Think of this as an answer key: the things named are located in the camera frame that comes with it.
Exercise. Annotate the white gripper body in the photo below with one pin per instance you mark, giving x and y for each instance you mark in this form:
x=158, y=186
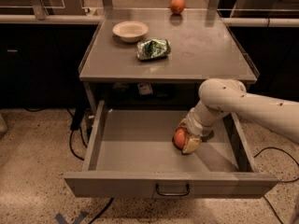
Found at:
x=196, y=127

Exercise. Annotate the red apple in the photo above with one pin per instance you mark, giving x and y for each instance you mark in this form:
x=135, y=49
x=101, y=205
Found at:
x=180, y=137

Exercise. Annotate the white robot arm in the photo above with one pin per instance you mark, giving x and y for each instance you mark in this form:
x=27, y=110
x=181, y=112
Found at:
x=220, y=97

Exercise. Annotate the grey open drawer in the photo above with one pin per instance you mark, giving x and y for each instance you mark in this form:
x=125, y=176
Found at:
x=130, y=151

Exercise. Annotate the grey cabinet table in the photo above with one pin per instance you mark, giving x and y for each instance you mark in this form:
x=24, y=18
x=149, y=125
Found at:
x=202, y=47

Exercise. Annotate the crushed green can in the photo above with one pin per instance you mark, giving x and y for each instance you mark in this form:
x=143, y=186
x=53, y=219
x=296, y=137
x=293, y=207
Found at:
x=152, y=49

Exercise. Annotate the white bowl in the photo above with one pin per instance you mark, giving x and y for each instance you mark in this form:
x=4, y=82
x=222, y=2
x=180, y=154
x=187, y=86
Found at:
x=130, y=31

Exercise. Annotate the orange fruit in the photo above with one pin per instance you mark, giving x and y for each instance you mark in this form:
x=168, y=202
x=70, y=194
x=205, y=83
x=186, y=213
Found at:
x=177, y=6

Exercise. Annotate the dark background counter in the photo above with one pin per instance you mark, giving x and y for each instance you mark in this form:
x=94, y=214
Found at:
x=39, y=64

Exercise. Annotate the black drawer handle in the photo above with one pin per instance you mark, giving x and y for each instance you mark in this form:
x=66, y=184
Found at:
x=173, y=192

